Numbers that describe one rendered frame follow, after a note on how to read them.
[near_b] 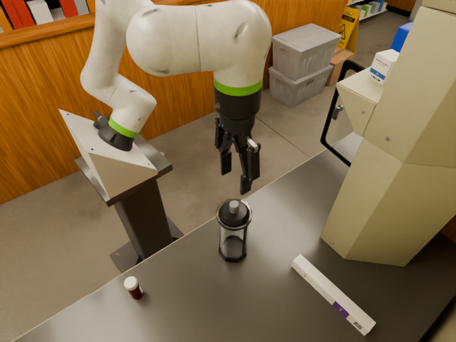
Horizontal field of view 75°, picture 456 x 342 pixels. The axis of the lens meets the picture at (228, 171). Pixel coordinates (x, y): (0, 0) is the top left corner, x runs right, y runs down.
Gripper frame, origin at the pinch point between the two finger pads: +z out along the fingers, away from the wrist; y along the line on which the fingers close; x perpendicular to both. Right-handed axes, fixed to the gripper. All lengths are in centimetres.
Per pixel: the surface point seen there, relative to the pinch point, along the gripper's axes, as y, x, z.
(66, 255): 104, 64, 133
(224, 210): 1.8, 2.2, 15.4
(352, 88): -6.8, -29.4, -17.5
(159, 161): 55, 1, 39
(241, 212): -1.6, -1.2, 15.5
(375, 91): -11.0, -32.6, -17.4
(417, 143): -25.4, -29.0, -13.6
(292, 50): 145, -179, 71
